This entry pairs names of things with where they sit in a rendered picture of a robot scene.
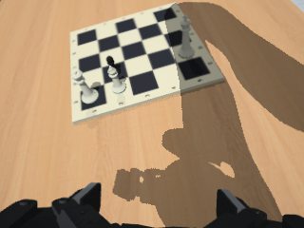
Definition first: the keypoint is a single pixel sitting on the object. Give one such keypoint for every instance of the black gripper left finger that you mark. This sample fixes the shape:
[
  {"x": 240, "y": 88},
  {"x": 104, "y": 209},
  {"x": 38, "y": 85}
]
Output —
[{"x": 63, "y": 213}]

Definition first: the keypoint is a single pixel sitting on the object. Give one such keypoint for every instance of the black and cream chessboard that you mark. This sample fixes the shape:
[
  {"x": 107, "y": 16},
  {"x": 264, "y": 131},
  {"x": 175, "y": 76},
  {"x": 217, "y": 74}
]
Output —
[{"x": 144, "y": 45}]

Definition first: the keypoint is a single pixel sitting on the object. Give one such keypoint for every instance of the black pawn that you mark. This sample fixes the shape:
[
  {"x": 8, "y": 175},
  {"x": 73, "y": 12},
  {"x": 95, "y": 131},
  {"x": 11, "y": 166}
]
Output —
[{"x": 111, "y": 62}]

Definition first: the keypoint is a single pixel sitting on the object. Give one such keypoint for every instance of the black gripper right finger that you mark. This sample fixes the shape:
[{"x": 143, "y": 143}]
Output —
[{"x": 233, "y": 212}]

